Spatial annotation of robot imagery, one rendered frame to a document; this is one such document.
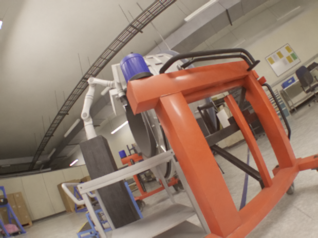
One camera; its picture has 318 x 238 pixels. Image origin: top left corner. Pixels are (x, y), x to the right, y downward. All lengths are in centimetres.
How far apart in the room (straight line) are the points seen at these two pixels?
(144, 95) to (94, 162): 105
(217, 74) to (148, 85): 36
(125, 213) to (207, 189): 104
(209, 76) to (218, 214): 60
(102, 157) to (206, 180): 109
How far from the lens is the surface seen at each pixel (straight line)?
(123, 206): 150
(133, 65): 68
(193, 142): 59
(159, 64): 144
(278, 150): 105
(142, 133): 217
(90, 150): 155
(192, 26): 509
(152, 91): 61
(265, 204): 81
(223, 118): 117
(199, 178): 58
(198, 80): 73
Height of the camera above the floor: 64
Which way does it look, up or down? 15 degrees up
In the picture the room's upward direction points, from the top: 25 degrees counter-clockwise
